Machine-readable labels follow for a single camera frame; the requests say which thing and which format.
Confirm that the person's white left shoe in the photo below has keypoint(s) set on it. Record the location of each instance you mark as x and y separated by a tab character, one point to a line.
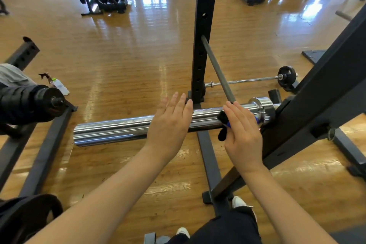
183	232

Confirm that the grey steel safety rod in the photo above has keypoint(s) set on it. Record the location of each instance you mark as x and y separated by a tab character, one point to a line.
218	69

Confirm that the chrome barbell sleeve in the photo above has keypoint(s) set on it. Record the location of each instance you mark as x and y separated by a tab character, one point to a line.
120	131

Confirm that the person's right hand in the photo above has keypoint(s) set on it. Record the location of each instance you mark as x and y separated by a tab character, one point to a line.
244	141

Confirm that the stack of black weight plates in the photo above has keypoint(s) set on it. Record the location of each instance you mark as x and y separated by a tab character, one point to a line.
27	103

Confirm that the person's left hand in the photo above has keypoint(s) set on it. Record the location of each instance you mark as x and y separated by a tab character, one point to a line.
167	131

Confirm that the thin steel barbell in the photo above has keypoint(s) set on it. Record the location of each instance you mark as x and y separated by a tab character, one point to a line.
246	81

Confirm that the grey cloth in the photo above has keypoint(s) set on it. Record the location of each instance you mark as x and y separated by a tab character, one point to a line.
13	75

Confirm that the black barbell collar clip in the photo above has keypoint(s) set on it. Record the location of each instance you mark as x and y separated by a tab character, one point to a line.
222	129

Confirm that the black cylindrical peg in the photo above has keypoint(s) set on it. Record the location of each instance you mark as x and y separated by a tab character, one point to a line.
275	96

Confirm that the person's white right shoe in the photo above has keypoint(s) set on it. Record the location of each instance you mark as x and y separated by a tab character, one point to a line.
238	201

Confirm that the person's right middle finger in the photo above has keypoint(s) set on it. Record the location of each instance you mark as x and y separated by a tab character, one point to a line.
241	111

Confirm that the person's right forearm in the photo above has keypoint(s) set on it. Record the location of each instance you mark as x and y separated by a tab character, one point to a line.
283	209

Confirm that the person's black trousers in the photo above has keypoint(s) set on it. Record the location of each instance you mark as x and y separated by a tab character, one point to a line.
226	228

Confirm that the large black weight plate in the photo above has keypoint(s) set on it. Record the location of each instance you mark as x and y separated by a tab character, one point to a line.
21	218

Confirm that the dark floor mat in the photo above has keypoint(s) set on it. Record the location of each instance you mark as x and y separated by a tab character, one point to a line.
350	235

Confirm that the black perforated rack upright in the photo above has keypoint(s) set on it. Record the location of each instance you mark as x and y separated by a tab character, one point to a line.
203	23

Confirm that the small black weight plate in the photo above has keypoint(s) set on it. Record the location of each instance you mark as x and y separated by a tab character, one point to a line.
288	77

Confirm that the grey frame foot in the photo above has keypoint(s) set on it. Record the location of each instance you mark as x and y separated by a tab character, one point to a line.
151	238

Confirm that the grey plate storage frame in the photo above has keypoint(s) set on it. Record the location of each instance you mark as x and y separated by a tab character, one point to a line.
43	149

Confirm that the person's white shoe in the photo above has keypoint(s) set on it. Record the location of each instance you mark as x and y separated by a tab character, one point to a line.
183	232
238	201

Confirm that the person's left middle finger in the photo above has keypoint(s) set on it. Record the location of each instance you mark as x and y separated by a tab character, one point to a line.
180	104

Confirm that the person's left forearm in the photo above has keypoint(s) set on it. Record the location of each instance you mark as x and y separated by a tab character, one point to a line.
108	198

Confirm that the black slanted rack frame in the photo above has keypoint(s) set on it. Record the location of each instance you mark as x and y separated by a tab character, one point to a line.
320	100

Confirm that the person's left little finger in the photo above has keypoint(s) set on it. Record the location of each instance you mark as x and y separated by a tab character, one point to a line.
161	107

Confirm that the white spray bottle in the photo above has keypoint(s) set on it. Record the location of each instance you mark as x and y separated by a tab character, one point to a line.
58	85

